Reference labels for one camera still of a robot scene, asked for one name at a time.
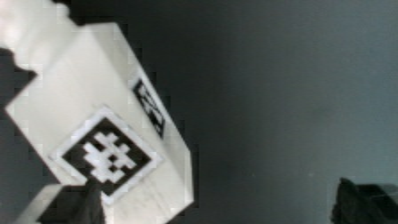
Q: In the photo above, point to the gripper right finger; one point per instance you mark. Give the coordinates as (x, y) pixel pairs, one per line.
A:
(366, 203)

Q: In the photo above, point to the white stool leg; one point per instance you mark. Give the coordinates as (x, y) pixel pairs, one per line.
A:
(88, 113)

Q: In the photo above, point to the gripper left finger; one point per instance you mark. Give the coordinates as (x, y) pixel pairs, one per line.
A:
(65, 204)

